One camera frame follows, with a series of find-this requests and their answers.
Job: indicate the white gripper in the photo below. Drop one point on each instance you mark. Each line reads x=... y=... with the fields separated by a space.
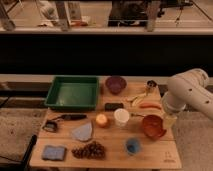
x=169 y=120

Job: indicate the yellow banana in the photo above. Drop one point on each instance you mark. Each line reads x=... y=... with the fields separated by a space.
x=135 y=100

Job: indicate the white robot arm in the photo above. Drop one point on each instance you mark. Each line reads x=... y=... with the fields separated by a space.
x=186 y=88

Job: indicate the small metal cup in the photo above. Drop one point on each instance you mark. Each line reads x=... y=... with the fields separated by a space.
x=151 y=84

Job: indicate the blue plastic cup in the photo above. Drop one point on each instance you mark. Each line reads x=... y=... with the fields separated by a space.
x=132 y=146

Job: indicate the white plastic cup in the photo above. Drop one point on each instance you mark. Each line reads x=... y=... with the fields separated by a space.
x=121 y=117

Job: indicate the red-brown bowl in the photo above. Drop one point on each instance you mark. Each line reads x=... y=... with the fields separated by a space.
x=152 y=126

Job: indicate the metal spoon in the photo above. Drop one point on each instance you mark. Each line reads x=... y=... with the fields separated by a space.
x=136 y=115

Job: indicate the black rectangular block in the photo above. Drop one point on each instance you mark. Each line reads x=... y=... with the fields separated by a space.
x=113 y=106

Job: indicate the purple bowl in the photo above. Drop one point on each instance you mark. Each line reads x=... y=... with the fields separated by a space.
x=115 y=84

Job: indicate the orange round fruit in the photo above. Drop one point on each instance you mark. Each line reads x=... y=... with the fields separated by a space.
x=102 y=120

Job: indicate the bunch of dark grapes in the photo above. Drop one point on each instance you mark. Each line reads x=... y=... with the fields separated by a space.
x=93 y=150

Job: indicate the light blue cloth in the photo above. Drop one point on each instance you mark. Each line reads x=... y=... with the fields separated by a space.
x=83 y=133

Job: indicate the green plastic tray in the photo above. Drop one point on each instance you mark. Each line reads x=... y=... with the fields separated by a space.
x=73 y=93

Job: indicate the blue sponge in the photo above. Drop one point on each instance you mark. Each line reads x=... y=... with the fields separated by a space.
x=53 y=153

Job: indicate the black handled knife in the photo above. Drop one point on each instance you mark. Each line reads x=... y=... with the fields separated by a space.
x=69 y=117

